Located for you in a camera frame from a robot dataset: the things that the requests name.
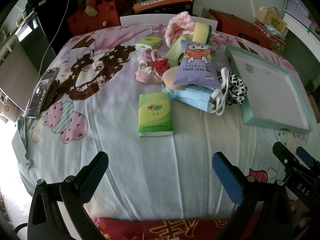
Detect white round table edge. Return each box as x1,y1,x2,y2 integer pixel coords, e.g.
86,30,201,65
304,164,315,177
283,12,320,61

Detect red tote bag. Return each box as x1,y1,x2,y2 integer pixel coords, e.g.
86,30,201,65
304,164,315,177
67,0,137,36

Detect white cable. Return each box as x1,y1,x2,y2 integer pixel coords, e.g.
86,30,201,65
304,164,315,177
37,0,74,81

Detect cartoon printed bed sheet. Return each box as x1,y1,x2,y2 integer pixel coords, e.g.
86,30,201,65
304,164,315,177
18,24,319,220

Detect yellow green sponge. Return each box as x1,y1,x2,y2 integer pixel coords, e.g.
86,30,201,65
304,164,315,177
192,22,212,44

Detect black smartphone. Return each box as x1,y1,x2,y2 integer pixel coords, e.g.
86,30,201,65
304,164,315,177
26,67,59,118

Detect pink white chevron towel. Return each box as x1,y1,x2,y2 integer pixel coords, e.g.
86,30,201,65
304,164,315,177
164,11,195,48

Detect yellow gift box with handle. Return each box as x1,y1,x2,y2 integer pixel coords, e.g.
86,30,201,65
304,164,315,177
255,5,287,34

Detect beige round sponge puff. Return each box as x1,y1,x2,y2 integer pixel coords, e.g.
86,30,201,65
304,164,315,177
162,66,189,90

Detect red patterned tin box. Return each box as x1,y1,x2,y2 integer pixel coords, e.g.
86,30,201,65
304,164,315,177
254,21,286,55

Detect pink white floral scrunchie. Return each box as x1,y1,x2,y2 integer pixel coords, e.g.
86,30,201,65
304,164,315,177
135,48,163,83

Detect red cardboard box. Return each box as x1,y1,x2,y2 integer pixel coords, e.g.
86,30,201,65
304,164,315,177
208,9,271,49

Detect red scrunchie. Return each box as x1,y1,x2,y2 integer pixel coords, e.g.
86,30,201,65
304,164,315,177
151,58,170,75

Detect purple baby wipes pack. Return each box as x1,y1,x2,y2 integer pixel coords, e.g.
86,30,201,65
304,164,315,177
174,40,220,89

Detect blue face mask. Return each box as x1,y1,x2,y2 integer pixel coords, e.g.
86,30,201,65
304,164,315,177
163,85,222,113

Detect purple calendar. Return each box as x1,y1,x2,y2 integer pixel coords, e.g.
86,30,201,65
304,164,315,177
283,0,311,28

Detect red embroidered cushion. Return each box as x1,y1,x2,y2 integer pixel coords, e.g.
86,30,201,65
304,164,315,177
93,217,229,240

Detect teal white shallow box tray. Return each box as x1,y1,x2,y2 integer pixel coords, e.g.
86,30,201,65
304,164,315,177
225,45,312,134

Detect leopard print scrunchie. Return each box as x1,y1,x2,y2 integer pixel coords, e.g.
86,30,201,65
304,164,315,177
225,73,247,107

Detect blue wipes pack on tin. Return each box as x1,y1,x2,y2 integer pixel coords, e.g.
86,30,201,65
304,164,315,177
263,24,285,40

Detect orange black box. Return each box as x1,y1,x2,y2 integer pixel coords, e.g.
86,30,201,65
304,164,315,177
133,0,194,14

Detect light green cloth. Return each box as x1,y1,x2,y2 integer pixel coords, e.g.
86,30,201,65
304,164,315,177
165,35,218,67

